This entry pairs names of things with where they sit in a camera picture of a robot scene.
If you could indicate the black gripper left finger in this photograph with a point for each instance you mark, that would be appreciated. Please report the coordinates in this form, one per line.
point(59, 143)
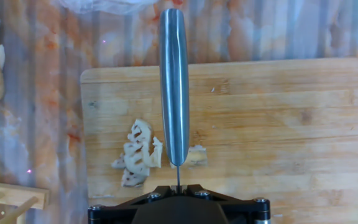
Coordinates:
point(117, 214)

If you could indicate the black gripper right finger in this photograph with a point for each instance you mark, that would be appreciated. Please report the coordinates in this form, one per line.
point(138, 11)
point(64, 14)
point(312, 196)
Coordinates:
point(247, 213)

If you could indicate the small lotus slice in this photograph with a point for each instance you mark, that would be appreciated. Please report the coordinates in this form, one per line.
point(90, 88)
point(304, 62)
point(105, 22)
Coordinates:
point(137, 168)
point(118, 163)

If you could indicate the lotus root piece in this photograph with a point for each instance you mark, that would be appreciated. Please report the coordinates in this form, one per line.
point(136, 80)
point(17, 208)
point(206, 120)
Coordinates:
point(197, 155)

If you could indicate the steel cleaver knife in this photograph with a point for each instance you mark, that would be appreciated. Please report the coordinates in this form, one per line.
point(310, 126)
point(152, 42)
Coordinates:
point(174, 77)

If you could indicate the bamboo cutting board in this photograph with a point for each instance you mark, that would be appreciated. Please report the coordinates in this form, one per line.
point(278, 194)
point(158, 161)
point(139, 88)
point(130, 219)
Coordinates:
point(275, 124)

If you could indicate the wooden peg rack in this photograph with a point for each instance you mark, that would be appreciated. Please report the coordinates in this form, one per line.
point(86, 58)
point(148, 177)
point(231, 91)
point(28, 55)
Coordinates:
point(14, 194)

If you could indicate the marble pattern plastic sheet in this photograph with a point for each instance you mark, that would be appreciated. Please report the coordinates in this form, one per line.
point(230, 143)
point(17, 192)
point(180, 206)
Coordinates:
point(48, 93)

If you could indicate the clear plastic bag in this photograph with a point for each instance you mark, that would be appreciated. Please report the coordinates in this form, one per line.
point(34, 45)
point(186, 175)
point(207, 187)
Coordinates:
point(110, 4)

